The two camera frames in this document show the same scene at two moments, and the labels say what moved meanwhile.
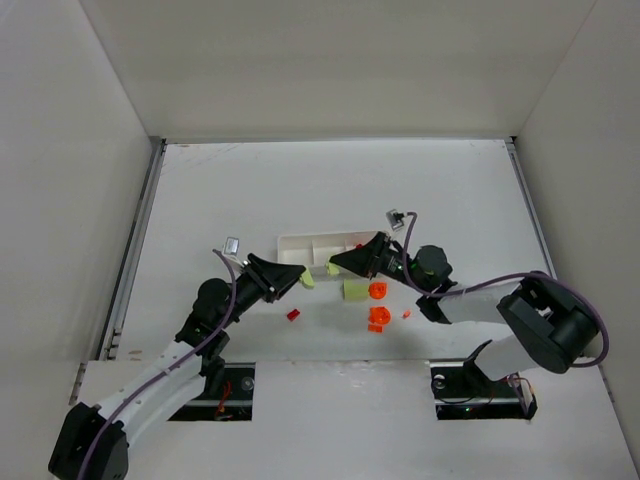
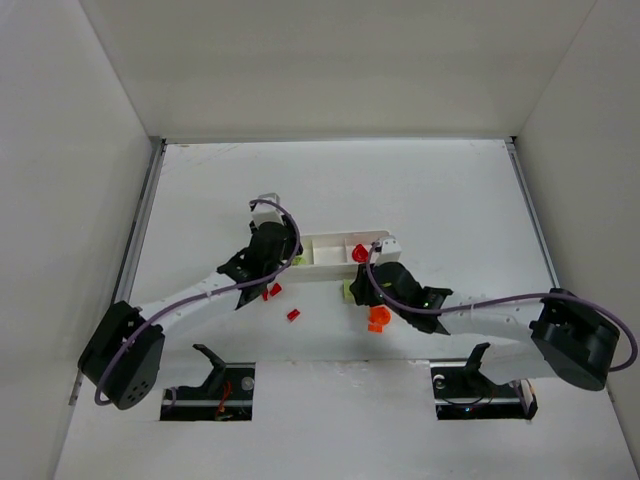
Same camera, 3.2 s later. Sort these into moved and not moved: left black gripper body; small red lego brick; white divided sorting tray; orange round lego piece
Moved: left black gripper body
Not moved: orange round lego piece; small red lego brick; white divided sorting tray
